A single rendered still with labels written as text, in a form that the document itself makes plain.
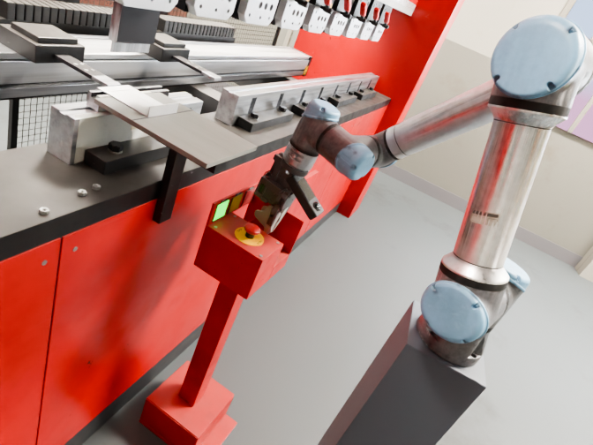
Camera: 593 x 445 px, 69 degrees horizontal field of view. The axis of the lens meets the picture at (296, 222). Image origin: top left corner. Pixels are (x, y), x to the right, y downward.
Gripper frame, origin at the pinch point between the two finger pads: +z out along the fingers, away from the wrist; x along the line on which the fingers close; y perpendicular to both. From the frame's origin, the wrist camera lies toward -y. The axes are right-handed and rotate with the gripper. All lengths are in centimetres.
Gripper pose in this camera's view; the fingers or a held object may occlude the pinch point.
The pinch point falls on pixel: (269, 232)
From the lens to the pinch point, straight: 111.4
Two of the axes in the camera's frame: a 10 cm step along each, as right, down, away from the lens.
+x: -4.2, 3.1, -8.5
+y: -8.0, -5.7, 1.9
